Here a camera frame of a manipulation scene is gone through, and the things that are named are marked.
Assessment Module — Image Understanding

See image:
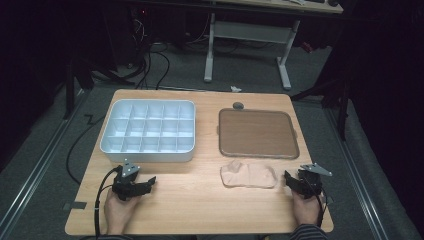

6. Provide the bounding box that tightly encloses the black metal stand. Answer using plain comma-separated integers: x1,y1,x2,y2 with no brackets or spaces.
62,57,137,121
289,74,352,142

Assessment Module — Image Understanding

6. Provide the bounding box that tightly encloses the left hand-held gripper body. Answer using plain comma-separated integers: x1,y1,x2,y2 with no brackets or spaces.
111,158,148,202

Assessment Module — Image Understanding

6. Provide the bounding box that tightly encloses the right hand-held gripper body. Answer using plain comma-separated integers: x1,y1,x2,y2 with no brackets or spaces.
293,162,334,201

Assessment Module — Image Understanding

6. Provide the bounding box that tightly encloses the white compartment storage box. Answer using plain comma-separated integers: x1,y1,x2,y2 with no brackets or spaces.
99,98,197,164

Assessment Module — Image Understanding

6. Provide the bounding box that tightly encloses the metal floor rail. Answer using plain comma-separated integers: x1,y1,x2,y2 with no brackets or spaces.
323,107,390,240
0,88,90,236

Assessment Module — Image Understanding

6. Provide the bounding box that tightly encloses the left hand-held gripper black cable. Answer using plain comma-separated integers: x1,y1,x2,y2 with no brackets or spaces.
93,165,124,240

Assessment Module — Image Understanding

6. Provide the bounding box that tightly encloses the hand-held gripper black cable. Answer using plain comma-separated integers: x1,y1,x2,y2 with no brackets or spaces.
93,165,124,240
301,178,330,228

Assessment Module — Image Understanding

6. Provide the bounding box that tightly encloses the brown wooden tray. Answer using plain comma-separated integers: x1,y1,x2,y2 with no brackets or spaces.
217,107,301,160

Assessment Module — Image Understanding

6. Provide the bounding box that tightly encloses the person's right hand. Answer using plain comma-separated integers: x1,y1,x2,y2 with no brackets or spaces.
291,192,323,226

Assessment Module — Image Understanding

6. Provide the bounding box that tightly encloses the black floor cable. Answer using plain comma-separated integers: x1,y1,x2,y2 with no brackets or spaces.
65,113,106,186

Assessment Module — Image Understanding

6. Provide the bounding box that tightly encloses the person's left hand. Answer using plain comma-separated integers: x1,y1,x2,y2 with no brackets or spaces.
103,190,142,235

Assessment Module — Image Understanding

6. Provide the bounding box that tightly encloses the white-legged wooden desk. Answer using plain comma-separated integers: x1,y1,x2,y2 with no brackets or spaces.
203,0,345,92

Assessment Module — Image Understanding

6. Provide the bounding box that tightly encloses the black cable bundle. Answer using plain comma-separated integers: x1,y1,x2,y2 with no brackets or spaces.
131,18,171,91

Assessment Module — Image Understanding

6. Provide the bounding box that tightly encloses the right hand-held gripper black cable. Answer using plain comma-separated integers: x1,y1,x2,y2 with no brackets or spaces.
301,178,330,228

